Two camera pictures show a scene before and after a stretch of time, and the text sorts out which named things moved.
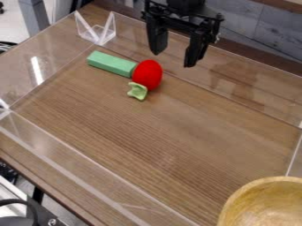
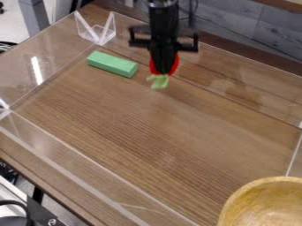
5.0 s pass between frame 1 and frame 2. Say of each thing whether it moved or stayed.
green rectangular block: stayed
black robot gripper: moved
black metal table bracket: stayed
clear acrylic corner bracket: stayed
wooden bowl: stayed
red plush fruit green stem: moved
